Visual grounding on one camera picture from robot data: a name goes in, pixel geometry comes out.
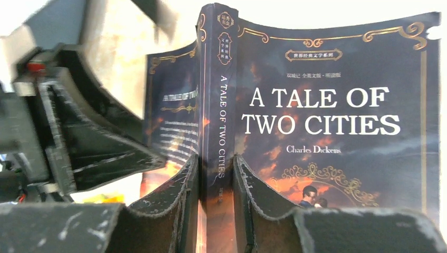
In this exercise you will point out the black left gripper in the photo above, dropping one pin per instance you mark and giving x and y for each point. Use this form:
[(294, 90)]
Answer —
[(88, 149)]

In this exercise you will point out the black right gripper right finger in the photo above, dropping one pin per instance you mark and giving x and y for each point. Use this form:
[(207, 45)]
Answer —
[(265, 221)]

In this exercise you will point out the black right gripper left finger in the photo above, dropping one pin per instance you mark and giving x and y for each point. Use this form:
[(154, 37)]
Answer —
[(165, 220)]

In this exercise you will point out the dark brown bottom book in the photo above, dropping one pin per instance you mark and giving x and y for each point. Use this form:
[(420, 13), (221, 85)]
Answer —
[(343, 117)]

